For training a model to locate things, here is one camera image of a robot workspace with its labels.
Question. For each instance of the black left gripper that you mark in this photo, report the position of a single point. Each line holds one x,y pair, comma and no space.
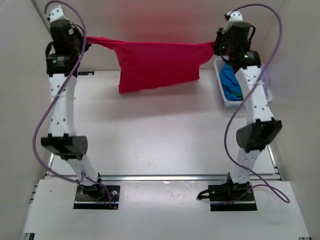
80,29

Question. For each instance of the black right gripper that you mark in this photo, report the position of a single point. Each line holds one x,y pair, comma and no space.
221,37

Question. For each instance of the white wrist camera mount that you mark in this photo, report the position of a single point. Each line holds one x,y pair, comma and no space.
56,14
231,18

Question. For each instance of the blue t-shirt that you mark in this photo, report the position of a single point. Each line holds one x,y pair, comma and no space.
230,85

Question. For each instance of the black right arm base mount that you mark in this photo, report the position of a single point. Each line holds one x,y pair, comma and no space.
229,196

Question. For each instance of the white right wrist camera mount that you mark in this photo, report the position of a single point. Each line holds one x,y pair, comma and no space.
231,18

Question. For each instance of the aluminium left side rail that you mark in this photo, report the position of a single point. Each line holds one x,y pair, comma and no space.
50,161

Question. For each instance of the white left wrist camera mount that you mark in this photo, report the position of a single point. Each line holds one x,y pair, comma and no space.
56,14

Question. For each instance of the lavender t-shirt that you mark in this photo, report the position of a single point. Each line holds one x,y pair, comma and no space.
265,77

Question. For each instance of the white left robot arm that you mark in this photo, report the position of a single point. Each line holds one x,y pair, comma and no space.
62,70

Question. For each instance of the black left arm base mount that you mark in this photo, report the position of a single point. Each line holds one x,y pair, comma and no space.
94,197

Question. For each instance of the aluminium table edge rail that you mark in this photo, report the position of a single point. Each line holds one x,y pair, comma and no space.
164,178

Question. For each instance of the white plastic laundry basket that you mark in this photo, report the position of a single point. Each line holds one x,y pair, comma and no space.
218,64

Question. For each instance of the dark label sticker on table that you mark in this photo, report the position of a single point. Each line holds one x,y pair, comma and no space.
86,73

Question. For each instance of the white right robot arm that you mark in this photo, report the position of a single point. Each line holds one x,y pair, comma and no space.
261,126

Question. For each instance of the crimson red t-shirt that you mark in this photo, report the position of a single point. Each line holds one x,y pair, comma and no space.
151,65

